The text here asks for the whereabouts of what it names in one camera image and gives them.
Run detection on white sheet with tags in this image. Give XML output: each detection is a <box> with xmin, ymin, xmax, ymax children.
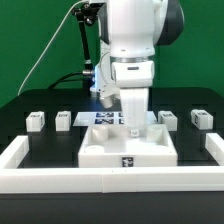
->
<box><xmin>72</xmin><ymin>111</ymin><xmax>159</xmax><ymax>127</ymax></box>

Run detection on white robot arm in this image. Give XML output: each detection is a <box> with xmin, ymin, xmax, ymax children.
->
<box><xmin>89</xmin><ymin>0</ymin><xmax>184</xmax><ymax>137</ymax></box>

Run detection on black cable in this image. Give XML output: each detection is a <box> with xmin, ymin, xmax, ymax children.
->
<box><xmin>48</xmin><ymin>72</ymin><xmax>85</xmax><ymax>90</ymax></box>

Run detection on white square table top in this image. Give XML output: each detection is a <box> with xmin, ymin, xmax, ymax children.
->
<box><xmin>78</xmin><ymin>124</ymin><xmax>178</xmax><ymax>168</ymax></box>

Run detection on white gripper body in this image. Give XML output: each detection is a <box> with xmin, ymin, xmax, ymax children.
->
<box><xmin>112</xmin><ymin>61</ymin><xmax>154</xmax><ymax>130</ymax></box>

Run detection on white U-shaped fence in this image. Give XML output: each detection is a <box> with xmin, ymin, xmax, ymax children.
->
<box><xmin>0</xmin><ymin>135</ymin><xmax>224</xmax><ymax>194</ymax></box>

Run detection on white cable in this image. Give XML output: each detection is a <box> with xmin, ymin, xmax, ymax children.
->
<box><xmin>17</xmin><ymin>0</ymin><xmax>88</xmax><ymax>97</ymax></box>

